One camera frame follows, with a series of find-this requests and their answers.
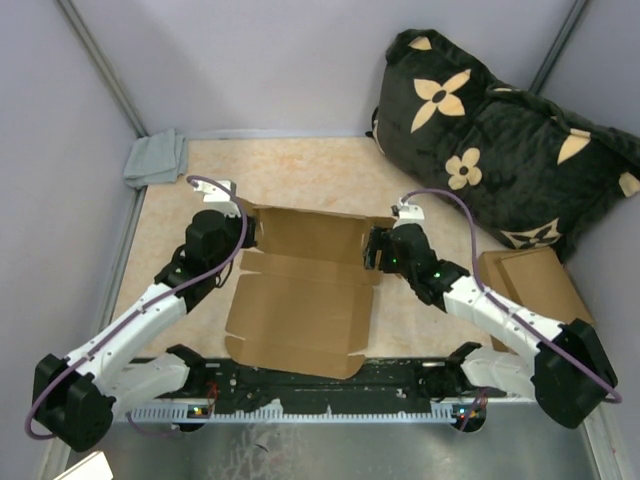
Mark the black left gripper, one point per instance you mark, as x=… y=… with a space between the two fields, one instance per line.
x=251 y=233

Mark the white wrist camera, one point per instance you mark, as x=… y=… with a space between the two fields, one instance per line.
x=407 y=213
x=217 y=199

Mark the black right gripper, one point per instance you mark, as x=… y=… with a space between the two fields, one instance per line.
x=379 y=239

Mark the small folded cardboard box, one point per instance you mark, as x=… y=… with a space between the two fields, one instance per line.
x=545 y=285

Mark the white perforated cable duct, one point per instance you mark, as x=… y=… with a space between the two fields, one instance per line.
x=192 y=413

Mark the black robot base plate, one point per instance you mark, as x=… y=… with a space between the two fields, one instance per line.
x=382 y=385

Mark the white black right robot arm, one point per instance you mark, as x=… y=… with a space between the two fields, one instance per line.
x=561 y=366

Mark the white sheet corner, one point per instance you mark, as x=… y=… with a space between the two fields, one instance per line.
x=93 y=467

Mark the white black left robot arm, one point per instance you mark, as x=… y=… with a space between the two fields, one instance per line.
x=77 y=397

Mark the large folded cardboard box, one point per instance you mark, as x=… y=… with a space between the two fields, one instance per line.
x=500 y=280

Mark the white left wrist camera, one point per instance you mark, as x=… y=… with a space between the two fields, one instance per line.
x=217 y=199

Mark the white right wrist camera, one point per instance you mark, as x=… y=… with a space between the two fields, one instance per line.
x=407 y=213

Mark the grey folded cloth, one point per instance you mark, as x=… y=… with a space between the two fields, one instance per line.
x=157 y=159

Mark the brown cardboard box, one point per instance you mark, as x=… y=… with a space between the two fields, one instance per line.
x=303 y=301

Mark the black floral plush pillow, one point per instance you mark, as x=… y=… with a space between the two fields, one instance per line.
x=532 y=173

